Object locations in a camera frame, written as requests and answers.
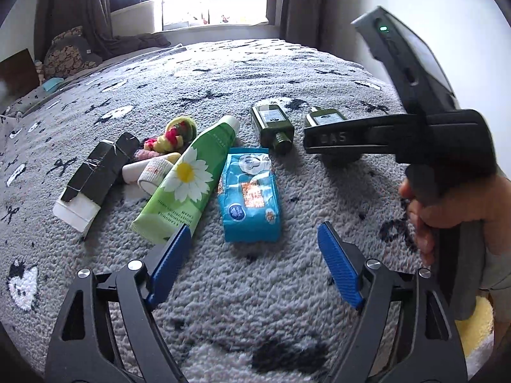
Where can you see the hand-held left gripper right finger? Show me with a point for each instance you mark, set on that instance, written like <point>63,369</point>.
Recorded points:
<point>339,267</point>

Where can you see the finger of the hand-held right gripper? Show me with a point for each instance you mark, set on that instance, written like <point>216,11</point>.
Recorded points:
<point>343,137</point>

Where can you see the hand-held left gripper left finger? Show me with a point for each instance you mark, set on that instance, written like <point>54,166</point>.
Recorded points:
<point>169,263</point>

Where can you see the dark green bottle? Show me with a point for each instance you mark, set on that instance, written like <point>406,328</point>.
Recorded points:
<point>271,121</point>
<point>325,119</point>

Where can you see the green daisy print tube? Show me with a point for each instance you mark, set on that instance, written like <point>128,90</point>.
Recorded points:
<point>187,175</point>

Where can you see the beige bandage roll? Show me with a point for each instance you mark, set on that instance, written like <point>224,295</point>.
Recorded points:
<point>153,171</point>

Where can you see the blue wet wipes packet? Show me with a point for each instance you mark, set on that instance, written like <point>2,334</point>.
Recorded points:
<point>247,203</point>

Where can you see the pink scrunchie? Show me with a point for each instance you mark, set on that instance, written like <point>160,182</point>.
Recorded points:
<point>145,147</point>

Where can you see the black and white carton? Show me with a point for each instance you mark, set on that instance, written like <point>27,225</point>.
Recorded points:
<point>99,167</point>

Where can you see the colourful plush toy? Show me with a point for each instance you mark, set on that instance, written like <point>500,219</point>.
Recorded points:
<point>177,131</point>

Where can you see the person's right hand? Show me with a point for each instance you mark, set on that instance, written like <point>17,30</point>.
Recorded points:
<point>459,203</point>

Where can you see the grey printed blanket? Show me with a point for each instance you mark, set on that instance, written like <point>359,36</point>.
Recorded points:
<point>279,287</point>

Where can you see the brown curtain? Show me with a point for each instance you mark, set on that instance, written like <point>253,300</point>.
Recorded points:
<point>76,4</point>
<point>319,0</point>

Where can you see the small teal item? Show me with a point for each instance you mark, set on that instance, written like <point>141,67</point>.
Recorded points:
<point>52,83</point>

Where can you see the dark brown cloth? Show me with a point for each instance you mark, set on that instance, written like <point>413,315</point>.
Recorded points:
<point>139,42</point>

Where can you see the patterned brown pillow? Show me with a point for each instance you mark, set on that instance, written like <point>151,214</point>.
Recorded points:
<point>68,56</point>

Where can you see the white sill box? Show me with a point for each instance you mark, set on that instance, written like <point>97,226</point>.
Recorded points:
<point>133,20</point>

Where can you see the brown wooden headboard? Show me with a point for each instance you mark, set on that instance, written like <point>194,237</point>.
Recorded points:
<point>16,72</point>

